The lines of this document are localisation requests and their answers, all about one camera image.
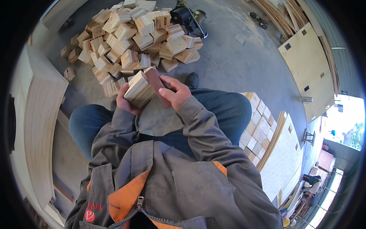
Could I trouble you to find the person's left hand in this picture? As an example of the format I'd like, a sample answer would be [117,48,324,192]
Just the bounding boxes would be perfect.
[116,83,147,116]

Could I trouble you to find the person's right hand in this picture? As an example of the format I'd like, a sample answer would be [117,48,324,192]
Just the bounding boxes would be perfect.
[158,75,192,112]

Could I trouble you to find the layered plywood block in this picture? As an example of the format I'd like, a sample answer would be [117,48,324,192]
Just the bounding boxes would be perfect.
[123,70,157,109]

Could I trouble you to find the brown sandpaper strip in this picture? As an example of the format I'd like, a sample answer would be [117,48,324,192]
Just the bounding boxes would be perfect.
[144,67,172,109]

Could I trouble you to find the person's legs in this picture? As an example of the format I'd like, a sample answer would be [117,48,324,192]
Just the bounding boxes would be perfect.
[68,72,252,161]

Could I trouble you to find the pile of wooden blocks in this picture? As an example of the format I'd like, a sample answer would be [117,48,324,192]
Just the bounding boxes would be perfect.
[60,0,204,98]

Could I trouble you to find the tall stack of plywood sheets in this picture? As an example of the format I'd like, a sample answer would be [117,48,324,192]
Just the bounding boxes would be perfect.
[24,45,69,210]

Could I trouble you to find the neat stack of square blocks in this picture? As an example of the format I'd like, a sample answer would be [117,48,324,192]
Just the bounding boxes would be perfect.
[239,92,278,167]

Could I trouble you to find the person's body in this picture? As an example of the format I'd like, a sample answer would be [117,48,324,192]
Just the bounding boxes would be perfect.
[64,126,284,229]

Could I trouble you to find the small black wheeled tool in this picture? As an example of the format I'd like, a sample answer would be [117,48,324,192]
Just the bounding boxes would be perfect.
[249,12,269,30]

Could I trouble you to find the plywood panel with small holes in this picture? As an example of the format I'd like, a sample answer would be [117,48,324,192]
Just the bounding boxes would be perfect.
[257,111,304,201]

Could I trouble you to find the heap of long wooden strips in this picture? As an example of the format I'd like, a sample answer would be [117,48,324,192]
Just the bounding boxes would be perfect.
[252,0,341,95]

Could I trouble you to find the large plywood board with slots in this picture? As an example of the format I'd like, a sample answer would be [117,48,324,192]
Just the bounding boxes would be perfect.
[278,22,335,124]

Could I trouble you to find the dark metal stool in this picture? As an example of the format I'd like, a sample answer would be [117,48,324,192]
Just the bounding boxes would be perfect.
[302,128,316,147]

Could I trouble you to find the black machine with metal handle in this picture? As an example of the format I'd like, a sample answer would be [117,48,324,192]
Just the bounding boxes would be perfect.
[170,0,209,39]

